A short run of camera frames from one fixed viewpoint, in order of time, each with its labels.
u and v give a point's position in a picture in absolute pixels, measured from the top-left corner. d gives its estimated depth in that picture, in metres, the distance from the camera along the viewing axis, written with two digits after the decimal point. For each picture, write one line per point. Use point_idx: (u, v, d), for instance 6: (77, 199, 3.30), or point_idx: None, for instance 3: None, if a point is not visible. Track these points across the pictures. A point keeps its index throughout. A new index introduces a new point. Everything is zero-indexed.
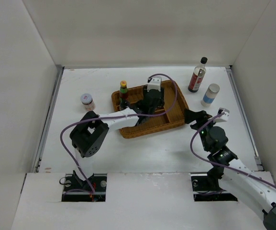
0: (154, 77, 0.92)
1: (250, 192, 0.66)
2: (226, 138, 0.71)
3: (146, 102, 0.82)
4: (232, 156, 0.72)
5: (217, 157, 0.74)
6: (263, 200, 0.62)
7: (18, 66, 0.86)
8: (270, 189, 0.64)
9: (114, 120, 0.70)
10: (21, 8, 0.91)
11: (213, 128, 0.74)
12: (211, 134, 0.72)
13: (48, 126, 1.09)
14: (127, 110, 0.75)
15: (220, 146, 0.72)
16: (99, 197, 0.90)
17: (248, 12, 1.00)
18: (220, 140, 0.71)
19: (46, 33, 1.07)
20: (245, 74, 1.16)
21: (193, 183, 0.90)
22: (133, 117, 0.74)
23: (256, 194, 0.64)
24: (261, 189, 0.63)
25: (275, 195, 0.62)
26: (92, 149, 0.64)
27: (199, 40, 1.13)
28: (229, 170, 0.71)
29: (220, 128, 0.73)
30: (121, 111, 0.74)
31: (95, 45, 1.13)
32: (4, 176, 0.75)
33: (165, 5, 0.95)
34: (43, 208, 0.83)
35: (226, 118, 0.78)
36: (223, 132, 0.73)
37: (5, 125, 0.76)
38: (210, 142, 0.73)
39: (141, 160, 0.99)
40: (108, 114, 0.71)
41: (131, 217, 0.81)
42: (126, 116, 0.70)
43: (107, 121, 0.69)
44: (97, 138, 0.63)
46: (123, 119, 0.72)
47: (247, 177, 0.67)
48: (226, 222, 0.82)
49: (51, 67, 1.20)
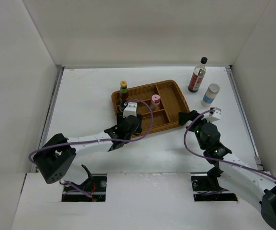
0: (131, 102, 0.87)
1: (245, 183, 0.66)
2: (219, 133, 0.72)
3: (125, 126, 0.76)
4: (227, 151, 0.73)
5: (212, 153, 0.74)
6: (257, 189, 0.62)
7: (17, 65, 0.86)
8: (263, 177, 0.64)
9: (84, 144, 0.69)
10: (22, 8, 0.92)
11: (206, 124, 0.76)
12: (204, 130, 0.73)
13: (48, 126, 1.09)
14: (101, 135, 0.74)
15: (213, 142, 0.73)
16: (99, 197, 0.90)
17: (248, 11, 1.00)
18: (212, 135, 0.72)
19: (47, 33, 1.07)
20: (246, 74, 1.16)
21: (193, 183, 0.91)
22: (106, 141, 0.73)
23: (249, 183, 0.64)
24: (254, 178, 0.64)
25: (268, 183, 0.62)
26: (55, 175, 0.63)
27: (200, 40, 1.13)
28: (224, 165, 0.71)
29: (212, 124, 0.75)
30: (93, 135, 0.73)
31: (95, 45, 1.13)
32: (5, 175, 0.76)
33: (165, 5, 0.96)
34: (43, 208, 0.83)
35: (217, 115, 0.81)
36: (215, 127, 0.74)
37: (4, 124, 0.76)
38: (204, 138, 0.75)
39: (142, 160, 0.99)
40: (79, 138, 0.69)
41: (130, 218, 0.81)
42: (98, 140, 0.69)
43: (77, 146, 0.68)
44: (58, 165, 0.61)
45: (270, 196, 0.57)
46: (94, 143, 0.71)
47: (240, 168, 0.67)
48: (226, 222, 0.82)
49: (51, 67, 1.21)
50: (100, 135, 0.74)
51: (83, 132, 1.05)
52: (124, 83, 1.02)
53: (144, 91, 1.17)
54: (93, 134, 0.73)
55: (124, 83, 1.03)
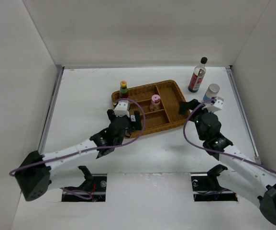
0: (121, 100, 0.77)
1: (247, 177, 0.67)
2: (220, 123, 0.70)
3: (111, 131, 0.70)
4: (227, 143, 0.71)
5: (212, 144, 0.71)
6: (259, 184, 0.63)
7: (17, 65, 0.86)
8: (264, 172, 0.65)
9: (62, 160, 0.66)
10: (21, 8, 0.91)
11: (206, 114, 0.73)
12: (204, 120, 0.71)
13: (48, 126, 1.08)
14: (84, 144, 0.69)
15: (214, 132, 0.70)
16: (99, 197, 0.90)
17: (248, 11, 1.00)
18: (213, 125, 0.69)
19: (47, 33, 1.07)
20: (245, 74, 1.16)
21: (193, 183, 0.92)
22: (90, 151, 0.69)
23: (251, 178, 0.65)
24: (256, 173, 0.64)
25: (270, 178, 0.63)
26: (33, 193, 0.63)
27: (200, 40, 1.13)
28: (225, 157, 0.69)
29: (213, 114, 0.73)
30: (75, 146, 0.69)
31: (95, 45, 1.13)
32: (4, 175, 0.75)
33: (165, 5, 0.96)
34: (43, 208, 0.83)
35: (218, 105, 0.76)
36: (216, 118, 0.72)
37: (4, 125, 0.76)
38: (204, 129, 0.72)
39: (142, 161, 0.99)
40: (56, 153, 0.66)
41: (130, 218, 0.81)
42: (77, 154, 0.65)
43: (54, 162, 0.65)
44: (36, 185, 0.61)
45: (272, 192, 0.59)
46: (75, 156, 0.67)
47: (241, 162, 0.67)
48: (226, 223, 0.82)
49: (51, 67, 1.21)
50: (84, 143, 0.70)
51: (83, 132, 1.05)
52: (123, 83, 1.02)
53: (144, 91, 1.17)
54: (74, 146, 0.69)
55: (124, 83, 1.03)
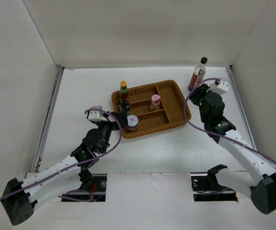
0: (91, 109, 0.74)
1: (245, 164, 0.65)
2: (223, 104, 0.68)
3: (87, 144, 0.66)
4: (230, 127, 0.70)
5: (214, 126, 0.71)
6: (255, 171, 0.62)
7: (17, 65, 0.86)
8: (264, 161, 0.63)
9: (41, 184, 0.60)
10: (22, 8, 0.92)
11: (210, 94, 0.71)
12: (208, 99, 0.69)
13: (48, 126, 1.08)
14: (64, 162, 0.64)
15: (216, 113, 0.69)
16: (99, 197, 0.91)
17: (248, 11, 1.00)
18: (215, 105, 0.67)
19: (47, 33, 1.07)
20: (245, 74, 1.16)
21: (193, 183, 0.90)
22: (71, 169, 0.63)
23: (248, 166, 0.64)
24: (255, 161, 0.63)
25: (269, 167, 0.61)
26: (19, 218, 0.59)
27: (200, 40, 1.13)
28: (225, 142, 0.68)
29: (217, 95, 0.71)
30: (55, 166, 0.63)
31: (95, 45, 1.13)
32: (5, 175, 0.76)
33: (165, 5, 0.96)
34: (43, 208, 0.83)
35: (224, 86, 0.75)
36: (220, 98, 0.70)
37: (4, 124, 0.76)
38: (207, 109, 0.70)
39: (142, 160, 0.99)
40: (36, 178, 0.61)
41: (130, 218, 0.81)
42: (57, 175, 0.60)
43: (33, 188, 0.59)
44: (18, 212, 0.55)
45: (267, 181, 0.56)
46: (55, 177, 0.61)
47: (242, 147, 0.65)
48: (226, 223, 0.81)
49: (51, 67, 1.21)
50: (64, 162, 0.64)
51: (83, 132, 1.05)
52: (124, 83, 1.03)
53: (144, 91, 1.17)
54: (54, 166, 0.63)
55: (124, 83, 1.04)
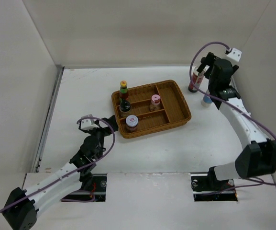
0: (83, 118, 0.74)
1: (237, 130, 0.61)
2: (231, 69, 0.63)
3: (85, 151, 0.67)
4: (235, 95, 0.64)
5: (218, 91, 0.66)
6: (244, 137, 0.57)
7: (17, 65, 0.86)
8: (257, 129, 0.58)
9: (45, 190, 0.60)
10: (22, 8, 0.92)
11: (220, 60, 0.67)
12: (216, 63, 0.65)
13: (48, 126, 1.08)
14: (64, 168, 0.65)
15: (222, 77, 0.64)
16: (99, 197, 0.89)
17: (248, 11, 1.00)
18: (223, 68, 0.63)
19: (47, 33, 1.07)
20: (246, 74, 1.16)
21: (193, 183, 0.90)
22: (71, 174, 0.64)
23: (240, 131, 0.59)
24: (248, 127, 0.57)
25: (259, 136, 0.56)
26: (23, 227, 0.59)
27: (200, 40, 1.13)
28: (226, 107, 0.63)
29: (227, 61, 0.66)
30: (56, 173, 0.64)
31: (95, 45, 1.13)
32: (5, 175, 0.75)
33: (165, 5, 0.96)
34: None
35: (234, 55, 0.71)
36: (230, 64, 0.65)
37: (4, 125, 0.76)
38: (214, 72, 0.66)
39: (141, 161, 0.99)
40: (39, 185, 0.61)
41: (130, 218, 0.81)
42: (59, 180, 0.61)
43: (37, 195, 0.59)
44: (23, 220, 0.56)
45: (254, 146, 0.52)
46: (58, 183, 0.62)
47: (239, 115, 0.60)
48: (226, 223, 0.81)
49: (51, 67, 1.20)
50: (65, 168, 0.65)
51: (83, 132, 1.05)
52: (124, 83, 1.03)
53: (144, 91, 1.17)
54: (55, 173, 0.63)
55: (124, 83, 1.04)
